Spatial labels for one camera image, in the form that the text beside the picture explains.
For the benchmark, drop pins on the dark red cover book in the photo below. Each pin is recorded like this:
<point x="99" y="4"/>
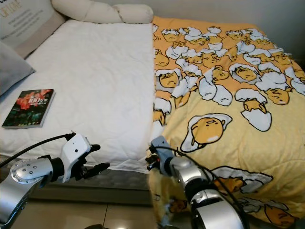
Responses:
<point x="28" y="107"/>

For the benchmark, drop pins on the yellow cartoon egg blanket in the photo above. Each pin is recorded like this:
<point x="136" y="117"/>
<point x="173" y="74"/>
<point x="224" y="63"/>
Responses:
<point x="243" y="143"/>

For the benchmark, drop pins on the light grey pillow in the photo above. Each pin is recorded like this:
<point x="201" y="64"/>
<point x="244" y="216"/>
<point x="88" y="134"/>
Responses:
<point x="12" y="69"/>

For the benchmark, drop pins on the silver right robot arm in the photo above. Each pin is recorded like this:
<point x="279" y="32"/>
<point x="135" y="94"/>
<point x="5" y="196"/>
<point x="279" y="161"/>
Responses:
<point x="219" y="210"/>

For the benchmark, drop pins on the white quilted mattress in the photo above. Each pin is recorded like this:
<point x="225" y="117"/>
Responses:
<point x="95" y="81"/>

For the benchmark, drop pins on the cream long bolster pillow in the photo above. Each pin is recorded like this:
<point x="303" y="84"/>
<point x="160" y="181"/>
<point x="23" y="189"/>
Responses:
<point x="95" y="12"/>

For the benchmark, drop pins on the beige printed text cushion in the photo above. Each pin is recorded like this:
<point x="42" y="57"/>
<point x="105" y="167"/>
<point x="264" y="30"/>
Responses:
<point x="28" y="24"/>

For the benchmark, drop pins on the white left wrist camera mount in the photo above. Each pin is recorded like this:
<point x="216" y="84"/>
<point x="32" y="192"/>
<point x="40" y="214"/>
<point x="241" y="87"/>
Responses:
<point x="76" y="150"/>

